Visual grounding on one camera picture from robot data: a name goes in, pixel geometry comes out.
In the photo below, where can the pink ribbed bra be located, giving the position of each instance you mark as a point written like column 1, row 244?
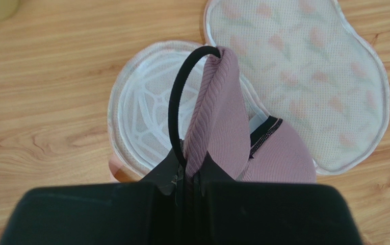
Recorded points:
column 219, row 128

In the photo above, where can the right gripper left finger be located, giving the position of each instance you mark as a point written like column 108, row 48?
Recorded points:
column 149, row 211

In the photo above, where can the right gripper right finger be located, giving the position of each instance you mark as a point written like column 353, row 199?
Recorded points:
column 231, row 212

